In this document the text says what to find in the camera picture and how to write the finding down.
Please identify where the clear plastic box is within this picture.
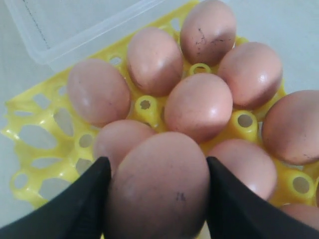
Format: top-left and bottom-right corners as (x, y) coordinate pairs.
(4, 0), (200, 72)

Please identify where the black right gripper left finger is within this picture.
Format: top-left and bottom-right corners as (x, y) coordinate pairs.
(0, 157), (111, 239)

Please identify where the yellow plastic egg tray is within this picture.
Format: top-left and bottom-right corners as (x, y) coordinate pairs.
(0, 0), (319, 212)

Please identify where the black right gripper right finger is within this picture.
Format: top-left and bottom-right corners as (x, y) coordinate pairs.
(206, 157), (319, 239)

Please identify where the brown egg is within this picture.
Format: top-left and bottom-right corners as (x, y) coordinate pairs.
(217, 42), (283, 110)
(280, 204), (319, 228)
(207, 139), (277, 200)
(93, 119), (156, 174)
(67, 58), (131, 127)
(164, 73), (233, 143)
(104, 132), (209, 239)
(262, 90), (319, 165)
(126, 27), (183, 97)
(180, 0), (237, 66)

